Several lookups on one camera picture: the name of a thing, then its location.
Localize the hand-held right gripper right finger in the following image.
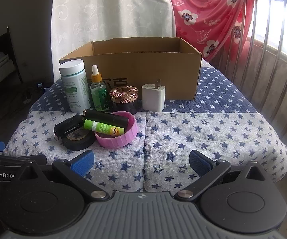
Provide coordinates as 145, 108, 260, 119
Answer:
174, 150, 267, 201

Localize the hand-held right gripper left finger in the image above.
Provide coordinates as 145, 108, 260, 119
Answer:
18, 151, 110, 201

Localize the black tape roll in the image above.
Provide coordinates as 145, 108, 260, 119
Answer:
62, 129, 96, 151

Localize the green lip balm stick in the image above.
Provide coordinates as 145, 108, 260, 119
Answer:
84, 119, 125, 137

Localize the black lipstick tube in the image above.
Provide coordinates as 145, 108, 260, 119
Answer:
82, 109, 129, 128

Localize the green dropper bottle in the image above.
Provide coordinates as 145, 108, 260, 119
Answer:
90, 65, 111, 112

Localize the dark jar rose gold lid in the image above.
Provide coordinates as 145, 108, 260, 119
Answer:
109, 86, 139, 114

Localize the brown cardboard box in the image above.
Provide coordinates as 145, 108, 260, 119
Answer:
59, 37, 203, 101

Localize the blue white star blanket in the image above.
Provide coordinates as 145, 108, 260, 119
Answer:
3, 62, 287, 192

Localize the white capped pill bottle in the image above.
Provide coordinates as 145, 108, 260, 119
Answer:
59, 60, 92, 114

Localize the white charger plug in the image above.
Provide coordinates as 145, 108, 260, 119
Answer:
141, 79, 167, 112

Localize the red floral cloth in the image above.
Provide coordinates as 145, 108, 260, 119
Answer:
167, 0, 256, 61

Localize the white lace curtain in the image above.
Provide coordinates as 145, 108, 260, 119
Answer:
50, 0, 176, 85

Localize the black bed frame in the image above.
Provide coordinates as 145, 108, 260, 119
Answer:
5, 26, 24, 84

